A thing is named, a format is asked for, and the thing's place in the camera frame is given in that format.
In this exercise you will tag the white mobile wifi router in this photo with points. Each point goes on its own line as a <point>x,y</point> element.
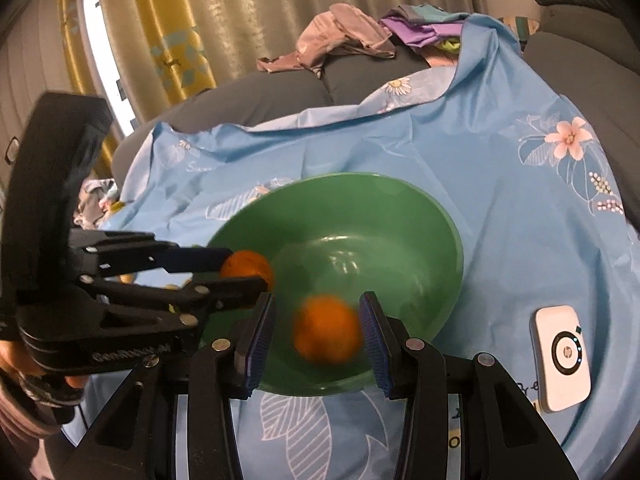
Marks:
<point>561,358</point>

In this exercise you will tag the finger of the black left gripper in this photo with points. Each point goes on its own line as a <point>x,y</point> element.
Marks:
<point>113,253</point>
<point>136,300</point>

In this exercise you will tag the blue floral tablecloth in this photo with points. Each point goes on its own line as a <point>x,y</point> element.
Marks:
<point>470,198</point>

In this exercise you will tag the pink clothing pile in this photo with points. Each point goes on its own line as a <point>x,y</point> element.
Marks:
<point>341,30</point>

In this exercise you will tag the beige and yellow curtains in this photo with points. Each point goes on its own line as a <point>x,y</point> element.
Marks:
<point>145,56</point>

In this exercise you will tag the green plastic bowl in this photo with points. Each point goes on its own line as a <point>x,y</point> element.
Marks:
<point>343,235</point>

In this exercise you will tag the purple clothing pile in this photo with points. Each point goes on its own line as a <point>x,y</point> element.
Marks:
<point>429,31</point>

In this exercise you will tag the grey sofa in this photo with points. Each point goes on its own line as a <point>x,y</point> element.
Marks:
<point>581,48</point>

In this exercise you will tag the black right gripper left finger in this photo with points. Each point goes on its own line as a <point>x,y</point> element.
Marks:
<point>134,436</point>

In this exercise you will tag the large orange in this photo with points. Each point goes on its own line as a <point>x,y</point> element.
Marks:
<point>248,264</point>
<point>326,331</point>

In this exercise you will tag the clothes heap on left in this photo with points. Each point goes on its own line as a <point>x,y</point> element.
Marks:
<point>98,200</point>

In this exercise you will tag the person's left hand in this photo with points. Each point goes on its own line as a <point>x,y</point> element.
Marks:
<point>22,417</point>

